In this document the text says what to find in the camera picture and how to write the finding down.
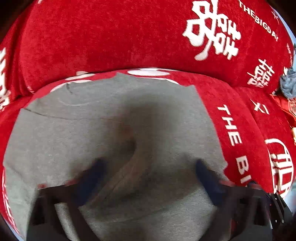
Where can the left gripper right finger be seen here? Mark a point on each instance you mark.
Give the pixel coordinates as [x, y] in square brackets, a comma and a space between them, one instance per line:
[241, 211]

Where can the grey knit sweater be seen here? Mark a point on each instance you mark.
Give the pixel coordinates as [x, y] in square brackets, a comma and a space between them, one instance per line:
[148, 132]

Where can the red wedding seat cover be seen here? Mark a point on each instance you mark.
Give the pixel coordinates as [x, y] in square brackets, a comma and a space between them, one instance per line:
[254, 134]

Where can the red embroidered pillow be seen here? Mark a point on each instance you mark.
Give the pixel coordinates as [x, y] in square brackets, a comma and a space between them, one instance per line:
[287, 106]

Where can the grey blue towel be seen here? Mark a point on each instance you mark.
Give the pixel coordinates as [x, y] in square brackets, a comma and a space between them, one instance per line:
[288, 83]

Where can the red wedding back cushion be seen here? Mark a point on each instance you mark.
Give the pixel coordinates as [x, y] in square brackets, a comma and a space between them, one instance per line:
[243, 43]

